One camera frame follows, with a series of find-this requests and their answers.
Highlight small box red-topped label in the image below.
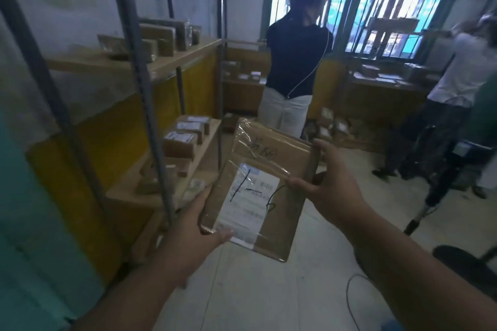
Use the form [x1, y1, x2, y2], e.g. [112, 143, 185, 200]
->
[139, 24, 178, 57]

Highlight pale bags on floor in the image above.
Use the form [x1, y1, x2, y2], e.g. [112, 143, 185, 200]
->
[315, 107, 351, 141]

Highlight person's right hand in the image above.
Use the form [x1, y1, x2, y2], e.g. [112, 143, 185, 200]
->
[286, 139, 373, 234]

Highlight white cable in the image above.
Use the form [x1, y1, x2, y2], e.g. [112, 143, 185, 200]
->
[286, 30, 334, 100]

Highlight window with green frame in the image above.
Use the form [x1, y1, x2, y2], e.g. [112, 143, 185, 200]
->
[268, 0, 469, 61]

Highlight person's left hand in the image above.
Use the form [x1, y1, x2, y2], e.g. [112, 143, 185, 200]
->
[155, 186, 235, 285]

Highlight small taped cardboard box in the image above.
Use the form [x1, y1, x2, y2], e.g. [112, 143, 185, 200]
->
[198, 117, 321, 264]

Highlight person's left forearm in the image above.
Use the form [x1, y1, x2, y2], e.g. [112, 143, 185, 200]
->
[74, 261, 195, 331]

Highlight grey floor cable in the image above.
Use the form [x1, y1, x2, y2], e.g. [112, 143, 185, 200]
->
[345, 273, 367, 331]

